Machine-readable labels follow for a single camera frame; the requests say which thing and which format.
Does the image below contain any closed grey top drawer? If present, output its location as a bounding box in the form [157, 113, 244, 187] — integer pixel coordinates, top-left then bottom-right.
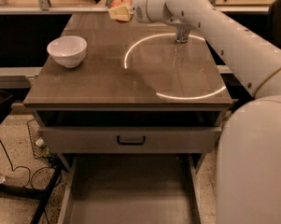
[40, 127, 221, 154]

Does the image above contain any white ceramic bowl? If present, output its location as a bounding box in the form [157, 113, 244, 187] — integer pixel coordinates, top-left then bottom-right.
[47, 35, 87, 68]

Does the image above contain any grey drawer cabinet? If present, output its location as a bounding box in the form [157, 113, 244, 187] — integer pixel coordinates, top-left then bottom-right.
[22, 12, 234, 224]

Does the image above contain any black drawer handle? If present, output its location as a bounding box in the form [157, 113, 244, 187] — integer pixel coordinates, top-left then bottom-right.
[117, 135, 147, 146]

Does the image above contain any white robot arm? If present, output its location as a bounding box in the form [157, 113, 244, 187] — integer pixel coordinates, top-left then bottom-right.
[109, 0, 281, 224]

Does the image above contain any wire mesh basket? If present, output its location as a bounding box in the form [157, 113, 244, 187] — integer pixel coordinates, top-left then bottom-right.
[27, 119, 57, 167]

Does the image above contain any open grey middle drawer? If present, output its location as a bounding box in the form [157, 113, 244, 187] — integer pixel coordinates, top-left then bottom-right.
[58, 154, 206, 224]

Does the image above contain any black floor cable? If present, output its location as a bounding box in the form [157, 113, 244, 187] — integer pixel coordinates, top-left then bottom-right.
[0, 129, 62, 189]

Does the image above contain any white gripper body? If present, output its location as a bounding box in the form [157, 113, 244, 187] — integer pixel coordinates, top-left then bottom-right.
[132, 0, 151, 23]

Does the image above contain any silver drink can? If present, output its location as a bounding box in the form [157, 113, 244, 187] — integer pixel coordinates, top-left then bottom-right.
[176, 29, 190, 43]

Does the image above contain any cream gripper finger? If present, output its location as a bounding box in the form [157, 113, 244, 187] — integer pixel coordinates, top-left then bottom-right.
[108, 3, 133, 22]

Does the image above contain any red apple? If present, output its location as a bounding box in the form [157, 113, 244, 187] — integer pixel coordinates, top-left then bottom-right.
[110, 0, 133, 7]

